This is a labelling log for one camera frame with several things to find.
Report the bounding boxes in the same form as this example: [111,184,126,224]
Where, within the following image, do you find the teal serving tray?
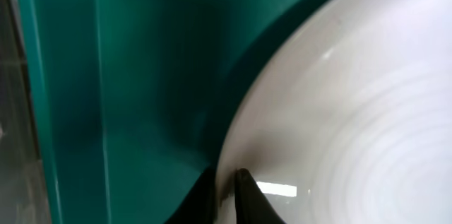
[18,0,327,223]

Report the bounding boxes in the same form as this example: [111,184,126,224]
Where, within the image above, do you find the large pink plate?
[217,0,451,223]

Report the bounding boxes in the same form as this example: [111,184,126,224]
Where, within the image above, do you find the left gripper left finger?
[165,167,216,224]

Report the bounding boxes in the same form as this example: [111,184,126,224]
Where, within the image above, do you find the clear plastic bin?
[1,0,51,224]

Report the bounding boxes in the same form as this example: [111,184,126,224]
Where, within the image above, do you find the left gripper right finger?
[234,168,285,224]

